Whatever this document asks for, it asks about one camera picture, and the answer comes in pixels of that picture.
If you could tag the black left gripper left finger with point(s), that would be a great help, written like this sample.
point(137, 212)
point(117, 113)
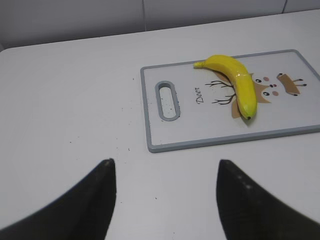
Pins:
point(82, 213)

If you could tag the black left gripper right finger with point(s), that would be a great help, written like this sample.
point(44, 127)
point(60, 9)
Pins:
point(247, 211)

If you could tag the white grey-rimmed cutting board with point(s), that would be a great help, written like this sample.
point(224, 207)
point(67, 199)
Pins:
point(185, 107)

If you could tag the yellow plastic banana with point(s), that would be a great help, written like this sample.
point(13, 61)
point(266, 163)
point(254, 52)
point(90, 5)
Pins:
point(240, 79)

